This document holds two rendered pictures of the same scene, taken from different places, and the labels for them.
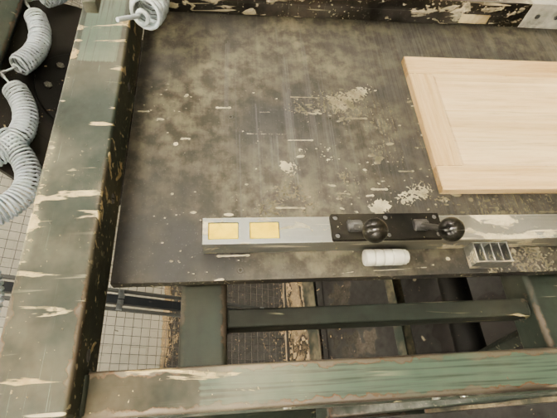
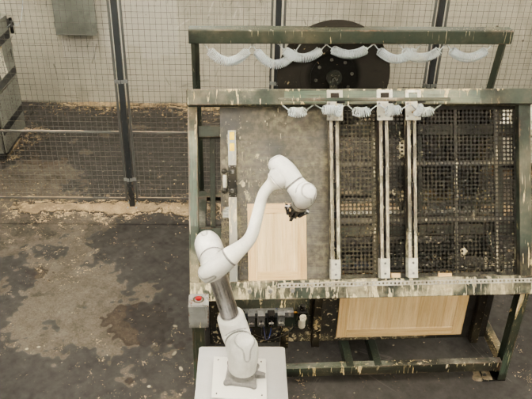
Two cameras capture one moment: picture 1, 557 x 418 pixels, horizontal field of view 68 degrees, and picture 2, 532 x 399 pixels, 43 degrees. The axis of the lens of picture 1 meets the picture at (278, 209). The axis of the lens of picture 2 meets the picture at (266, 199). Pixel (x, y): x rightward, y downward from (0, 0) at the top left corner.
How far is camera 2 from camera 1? 360 cm
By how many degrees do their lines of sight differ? 26
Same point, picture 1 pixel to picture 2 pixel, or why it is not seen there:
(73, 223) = (229, 99)
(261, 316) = (212, 147)
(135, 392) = (191, 116)
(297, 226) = (233, 156)
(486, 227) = (232, 211)
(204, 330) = (208, 131)
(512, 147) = (264, 233)
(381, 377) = (192, 172)
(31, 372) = (195, 96)
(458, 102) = (283, 218)
